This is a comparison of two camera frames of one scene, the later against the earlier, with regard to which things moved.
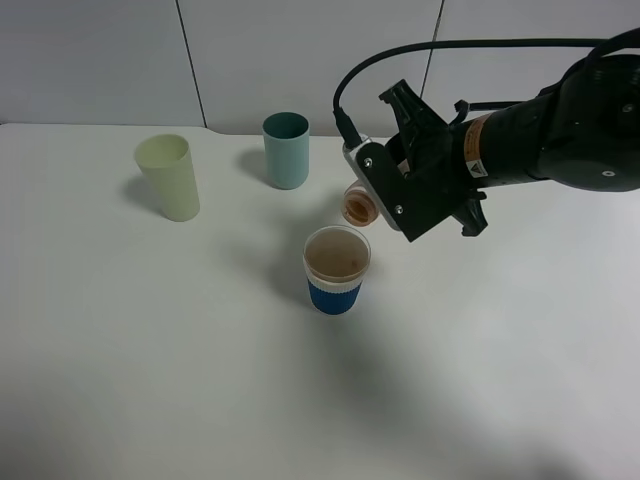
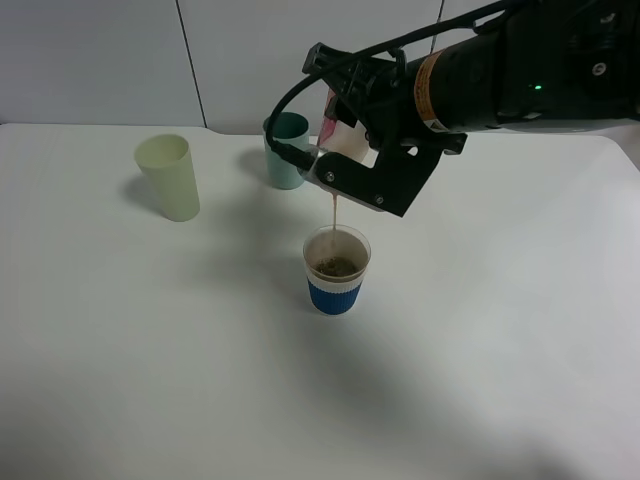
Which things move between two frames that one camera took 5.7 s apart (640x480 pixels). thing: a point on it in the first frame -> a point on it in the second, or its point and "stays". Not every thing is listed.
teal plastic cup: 286,137 stays
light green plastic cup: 167,160 stays
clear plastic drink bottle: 359,207 -> 351,141
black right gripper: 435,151 -> 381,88
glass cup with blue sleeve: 334,260 stays
